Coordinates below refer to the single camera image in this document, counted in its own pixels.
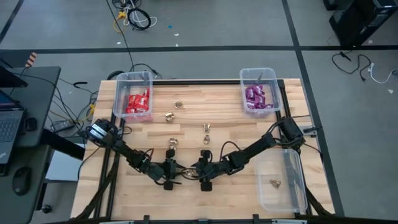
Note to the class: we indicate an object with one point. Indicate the purple Skittles candy pack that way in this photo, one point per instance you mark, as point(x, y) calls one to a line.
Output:
point(261, 100)
point(250, 92)
point(250, 105)
point(258, 90)
point(268, 106)

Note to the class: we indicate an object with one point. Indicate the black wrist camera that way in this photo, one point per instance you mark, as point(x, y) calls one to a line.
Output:
point(168, 185)
point(206, 186)

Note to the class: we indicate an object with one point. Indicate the large clear plastic bin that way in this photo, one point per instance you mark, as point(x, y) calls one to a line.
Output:
point(292, 193)

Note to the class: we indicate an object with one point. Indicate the small clear plastic bin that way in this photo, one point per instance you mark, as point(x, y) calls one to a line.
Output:
point(259, 77)
point(136, 77)

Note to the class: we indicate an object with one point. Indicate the orange black striped object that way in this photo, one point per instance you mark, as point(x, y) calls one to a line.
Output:
point(31, 59)

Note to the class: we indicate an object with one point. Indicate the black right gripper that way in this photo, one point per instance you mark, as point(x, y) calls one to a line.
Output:
point(214, 169)

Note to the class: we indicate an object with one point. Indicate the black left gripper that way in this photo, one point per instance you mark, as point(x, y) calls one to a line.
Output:
point(161, 169)

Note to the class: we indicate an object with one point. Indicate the black computer mouse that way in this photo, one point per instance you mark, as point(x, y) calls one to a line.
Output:
point(21, 180)

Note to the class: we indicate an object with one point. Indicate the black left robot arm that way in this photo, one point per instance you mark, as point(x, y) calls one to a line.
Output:
point(124, 151)

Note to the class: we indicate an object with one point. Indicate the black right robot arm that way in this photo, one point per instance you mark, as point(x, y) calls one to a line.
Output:
point(258, 146)

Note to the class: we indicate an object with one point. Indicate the dark laptop computer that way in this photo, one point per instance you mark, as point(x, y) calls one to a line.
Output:
point(9, 124)

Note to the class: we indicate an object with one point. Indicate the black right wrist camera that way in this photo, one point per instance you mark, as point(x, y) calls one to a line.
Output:
point(206, 186)

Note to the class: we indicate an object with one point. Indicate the black computer tower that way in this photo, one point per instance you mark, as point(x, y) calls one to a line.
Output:
point(360, 21)

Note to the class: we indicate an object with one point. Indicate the black caster wheel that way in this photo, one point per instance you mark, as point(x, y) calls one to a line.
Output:
point(46, 208)

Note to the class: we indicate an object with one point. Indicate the dark grey desk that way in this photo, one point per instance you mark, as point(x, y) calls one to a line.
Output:
point(43, 81)

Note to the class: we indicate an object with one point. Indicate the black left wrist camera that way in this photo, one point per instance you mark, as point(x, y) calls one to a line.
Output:
point(168, 185)

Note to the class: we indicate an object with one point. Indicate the small black desk device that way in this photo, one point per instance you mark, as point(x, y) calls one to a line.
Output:
point(31, 124)

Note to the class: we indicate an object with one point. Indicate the black monitor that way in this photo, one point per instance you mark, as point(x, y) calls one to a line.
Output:
point(9, 81)

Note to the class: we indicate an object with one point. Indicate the black power adapter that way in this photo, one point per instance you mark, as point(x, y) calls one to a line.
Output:
point(62, 126)

